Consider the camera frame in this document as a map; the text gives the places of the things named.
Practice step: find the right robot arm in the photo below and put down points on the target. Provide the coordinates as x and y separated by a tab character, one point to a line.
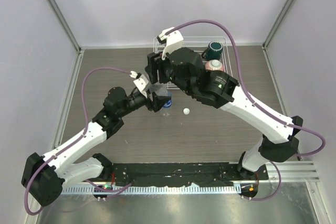
185	69

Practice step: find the pink patterned bowl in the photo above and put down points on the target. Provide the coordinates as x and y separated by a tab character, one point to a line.
214	65

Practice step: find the blue labelled plastic bottle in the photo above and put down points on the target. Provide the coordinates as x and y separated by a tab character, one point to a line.
166	109

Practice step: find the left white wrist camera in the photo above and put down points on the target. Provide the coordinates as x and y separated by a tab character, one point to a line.
141	82

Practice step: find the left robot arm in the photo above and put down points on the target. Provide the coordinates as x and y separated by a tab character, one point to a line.
46	176

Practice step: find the slotted cable duct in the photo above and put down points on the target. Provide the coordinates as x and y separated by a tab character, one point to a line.
85	189

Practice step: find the white wire dish rack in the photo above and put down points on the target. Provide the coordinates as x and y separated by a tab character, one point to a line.
199	44

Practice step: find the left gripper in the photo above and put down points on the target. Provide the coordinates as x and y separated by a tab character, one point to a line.
157	101

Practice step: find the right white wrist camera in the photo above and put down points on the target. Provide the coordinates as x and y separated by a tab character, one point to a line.
172	39

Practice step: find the clear unlabelled plastic bottle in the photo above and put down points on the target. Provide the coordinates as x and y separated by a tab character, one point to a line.
160	89

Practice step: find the white bottle cap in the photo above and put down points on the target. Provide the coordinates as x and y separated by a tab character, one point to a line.
186	111

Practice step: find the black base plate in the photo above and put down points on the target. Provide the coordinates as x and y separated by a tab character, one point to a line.
178	174

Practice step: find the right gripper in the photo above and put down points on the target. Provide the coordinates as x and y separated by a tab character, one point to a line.
155	63

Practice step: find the dark green mug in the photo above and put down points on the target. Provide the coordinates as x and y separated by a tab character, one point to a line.
213	51

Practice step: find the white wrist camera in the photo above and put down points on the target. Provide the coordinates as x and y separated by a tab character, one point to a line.
172	39
141	82

